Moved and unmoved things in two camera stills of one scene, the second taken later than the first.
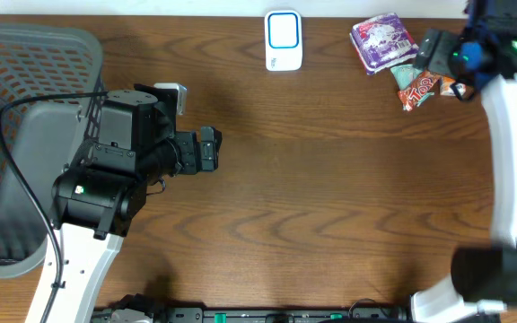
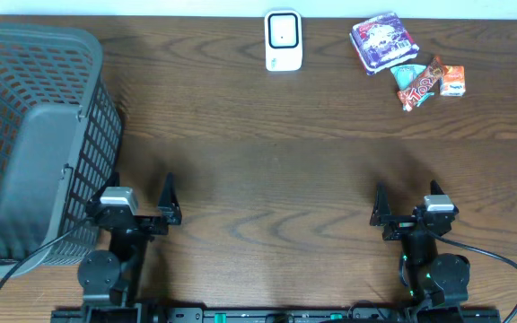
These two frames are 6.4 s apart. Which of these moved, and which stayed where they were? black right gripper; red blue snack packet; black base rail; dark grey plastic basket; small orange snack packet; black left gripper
Moved: black left gripper; black right gripper
Stayed: red blue snack packet; black base rail; dark grey plastic basket; small orange snack packet
